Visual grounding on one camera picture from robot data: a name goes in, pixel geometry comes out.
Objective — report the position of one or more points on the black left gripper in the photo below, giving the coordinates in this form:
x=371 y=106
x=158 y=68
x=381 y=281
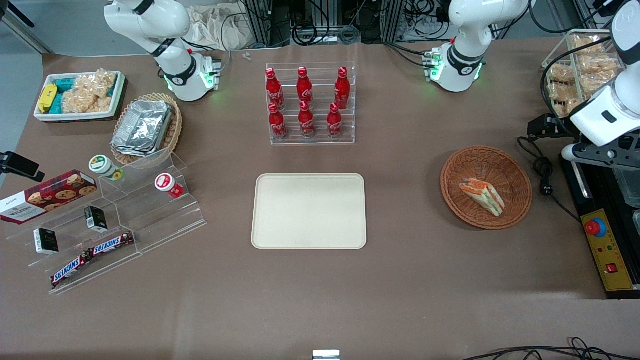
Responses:
x=549 y=125

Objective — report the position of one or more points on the plastic-wrapped triangle sandwich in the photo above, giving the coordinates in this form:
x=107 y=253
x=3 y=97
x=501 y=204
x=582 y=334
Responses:
x=482 y=195

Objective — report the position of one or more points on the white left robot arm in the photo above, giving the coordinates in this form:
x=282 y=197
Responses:
x=465 y=30

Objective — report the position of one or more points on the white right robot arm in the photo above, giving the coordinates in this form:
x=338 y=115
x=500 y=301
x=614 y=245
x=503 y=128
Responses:
x=150 y=22

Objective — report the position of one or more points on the round brown wicker basket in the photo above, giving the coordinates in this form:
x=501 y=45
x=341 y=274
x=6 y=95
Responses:
x=465 y=165

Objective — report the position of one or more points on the beige rectangular serving tray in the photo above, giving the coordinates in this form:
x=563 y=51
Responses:
x=309 y=211

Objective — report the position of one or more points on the oval light wicker basket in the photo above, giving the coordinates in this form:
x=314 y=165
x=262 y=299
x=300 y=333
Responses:
x=175 y=127

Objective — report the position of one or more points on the clear plastic container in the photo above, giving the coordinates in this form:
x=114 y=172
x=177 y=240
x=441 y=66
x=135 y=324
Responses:
x=637 y=222
x=629 y=187

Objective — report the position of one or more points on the clear bag of rice crackers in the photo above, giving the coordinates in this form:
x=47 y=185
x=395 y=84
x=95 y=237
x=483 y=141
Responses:
x=561 y=74
x=82 y=102
x=97 y=82
x=597 y=72
x=587 y=44
x=562 y=100

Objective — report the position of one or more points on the red emergency stop button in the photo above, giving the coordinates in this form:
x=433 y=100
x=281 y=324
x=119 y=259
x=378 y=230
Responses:
x=595 y=227

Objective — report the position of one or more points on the black control box yellow panel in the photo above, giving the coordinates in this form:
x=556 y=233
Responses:
x=607 y=260

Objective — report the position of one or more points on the white power strip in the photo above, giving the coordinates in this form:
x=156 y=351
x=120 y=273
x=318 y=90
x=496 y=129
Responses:
x=427 y=25

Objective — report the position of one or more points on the red Coca-Cola bottle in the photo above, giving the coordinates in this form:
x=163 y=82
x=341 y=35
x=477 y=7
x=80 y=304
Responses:
x=334 y=124
x=277 y=125
x=274 y=92
x=306 y=122
x=304 y=89
x=342 y=90

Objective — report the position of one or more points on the clear acrylic bottle rack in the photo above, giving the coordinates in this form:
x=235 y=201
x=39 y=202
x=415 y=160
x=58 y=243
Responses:
x=320 y=142

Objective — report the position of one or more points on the beige cloth bag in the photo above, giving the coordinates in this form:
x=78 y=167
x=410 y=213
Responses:
x=215 y=27

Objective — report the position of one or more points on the red-lidded white cup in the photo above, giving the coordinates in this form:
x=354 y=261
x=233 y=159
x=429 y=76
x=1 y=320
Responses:
x=167 y=184

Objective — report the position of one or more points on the clear acrylic step display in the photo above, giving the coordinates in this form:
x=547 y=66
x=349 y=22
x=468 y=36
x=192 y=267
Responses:
x=160 y=220

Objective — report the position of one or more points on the stack of aluminium foil trays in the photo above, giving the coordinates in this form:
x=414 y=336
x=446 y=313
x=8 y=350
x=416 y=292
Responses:
x=142 y=127

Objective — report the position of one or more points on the white rectangular snack bin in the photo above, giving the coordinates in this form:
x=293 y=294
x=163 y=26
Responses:
x=119 y=95

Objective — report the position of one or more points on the Snickers chocolate bar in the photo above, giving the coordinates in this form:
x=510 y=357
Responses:
x=70 y=270
x=112 y=243

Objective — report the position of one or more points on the green-lidded white cup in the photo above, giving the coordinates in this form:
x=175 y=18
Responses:
x=102 y=166

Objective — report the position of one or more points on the small black carton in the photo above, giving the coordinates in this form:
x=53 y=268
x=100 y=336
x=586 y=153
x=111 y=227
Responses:
x=96 y=219
x=46 y=241

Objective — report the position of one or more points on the teal snack packet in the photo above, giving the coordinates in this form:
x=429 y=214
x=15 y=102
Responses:
x=56 y=104
x=64 y=82

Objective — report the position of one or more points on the yellow snack packet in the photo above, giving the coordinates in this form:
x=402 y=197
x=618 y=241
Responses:
x=47 y=97

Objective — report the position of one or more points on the red tartan cookie box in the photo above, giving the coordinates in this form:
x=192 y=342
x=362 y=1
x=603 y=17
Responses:
x=47 y=197

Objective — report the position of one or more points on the aluminium frame rack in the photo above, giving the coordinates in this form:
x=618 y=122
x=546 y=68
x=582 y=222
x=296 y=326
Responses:
x=272 y=20

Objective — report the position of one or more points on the black clamp mount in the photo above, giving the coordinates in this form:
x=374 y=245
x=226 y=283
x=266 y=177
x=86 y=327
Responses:
x=20 y=166

